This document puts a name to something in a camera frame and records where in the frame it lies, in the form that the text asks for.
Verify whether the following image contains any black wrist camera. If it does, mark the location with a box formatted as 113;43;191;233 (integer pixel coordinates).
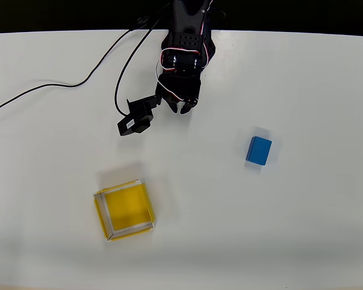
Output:
117;95;163;137

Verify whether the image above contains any blue rectangular block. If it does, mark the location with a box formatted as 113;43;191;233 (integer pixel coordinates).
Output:
245;136;273;167

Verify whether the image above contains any black power cable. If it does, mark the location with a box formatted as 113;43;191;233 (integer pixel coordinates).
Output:
0;17;152;118

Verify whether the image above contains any black camera cable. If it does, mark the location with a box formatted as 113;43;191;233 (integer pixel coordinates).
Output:
114;18;162;116

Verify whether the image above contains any yellow open box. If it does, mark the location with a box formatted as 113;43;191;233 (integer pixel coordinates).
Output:
93;179;157;242

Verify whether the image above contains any red white servo wire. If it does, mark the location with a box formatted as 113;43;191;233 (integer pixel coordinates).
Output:
155;47;200;103

